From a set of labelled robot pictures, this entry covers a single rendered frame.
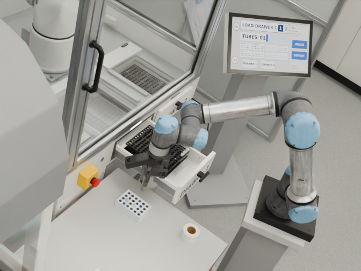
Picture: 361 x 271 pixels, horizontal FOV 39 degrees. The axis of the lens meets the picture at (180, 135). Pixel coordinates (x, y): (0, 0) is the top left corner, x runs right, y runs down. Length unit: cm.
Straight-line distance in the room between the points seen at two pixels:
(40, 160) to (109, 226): 93
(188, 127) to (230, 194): 158
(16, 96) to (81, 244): 99
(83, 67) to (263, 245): 124
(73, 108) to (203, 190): 178
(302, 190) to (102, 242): 79
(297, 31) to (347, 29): 194
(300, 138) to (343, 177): 222
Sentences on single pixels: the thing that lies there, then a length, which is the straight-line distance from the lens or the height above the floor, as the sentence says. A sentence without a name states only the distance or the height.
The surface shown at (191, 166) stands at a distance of 228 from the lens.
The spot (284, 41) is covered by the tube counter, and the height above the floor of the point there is 110.
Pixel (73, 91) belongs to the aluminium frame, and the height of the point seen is 136.
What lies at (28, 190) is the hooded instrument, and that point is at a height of 149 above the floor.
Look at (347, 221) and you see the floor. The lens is 373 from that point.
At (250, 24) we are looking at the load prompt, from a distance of 278.
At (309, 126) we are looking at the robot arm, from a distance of 181.
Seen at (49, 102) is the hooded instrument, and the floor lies 165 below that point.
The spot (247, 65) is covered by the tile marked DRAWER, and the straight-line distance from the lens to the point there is 275.
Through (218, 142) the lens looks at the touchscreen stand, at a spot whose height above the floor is 35.
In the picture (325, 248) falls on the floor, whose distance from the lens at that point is 348.
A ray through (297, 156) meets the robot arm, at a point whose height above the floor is 124.
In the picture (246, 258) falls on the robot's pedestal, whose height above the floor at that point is 49.
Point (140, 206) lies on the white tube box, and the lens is 213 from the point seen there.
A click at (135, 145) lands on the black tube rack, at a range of 219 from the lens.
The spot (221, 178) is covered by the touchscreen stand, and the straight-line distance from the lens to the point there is 345.
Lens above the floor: 240
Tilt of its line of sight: 40 degrees down
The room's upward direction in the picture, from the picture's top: 20 degrees clockwise
